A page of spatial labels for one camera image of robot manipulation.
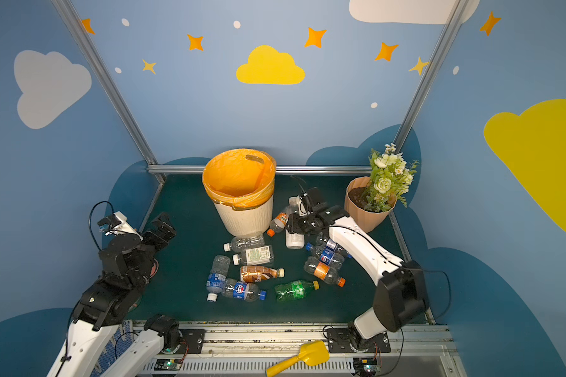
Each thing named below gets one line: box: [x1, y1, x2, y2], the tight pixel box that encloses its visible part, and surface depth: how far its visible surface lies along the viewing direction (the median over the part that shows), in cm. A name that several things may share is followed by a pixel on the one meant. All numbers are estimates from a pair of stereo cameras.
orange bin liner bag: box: [202, 148, 277, 211], surface depth 93 cm
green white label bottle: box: [232, 245, 275, 266], surface depth 92 cm
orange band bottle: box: [303, 256, 347, 288], surface depth 88 cm
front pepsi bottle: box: [221, 278, 268, 302], surface depth 82 cm
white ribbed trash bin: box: [212, 195, 275, 237], surface depth 90 cm
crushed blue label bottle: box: [205, 254, 232, 303], surface depth 84 cm
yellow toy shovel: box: [265, 340, 330, 377], surface depth 73 cm
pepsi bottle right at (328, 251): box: [319, 238, 339, 265], surface depth 91 cm
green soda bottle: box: [274, 279, 320, 301], surface depth 82 cm
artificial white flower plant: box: [363, 142, 419, 213], surface depth 88 cm
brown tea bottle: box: [239, 265, 286, 283], surface depth 86 cm
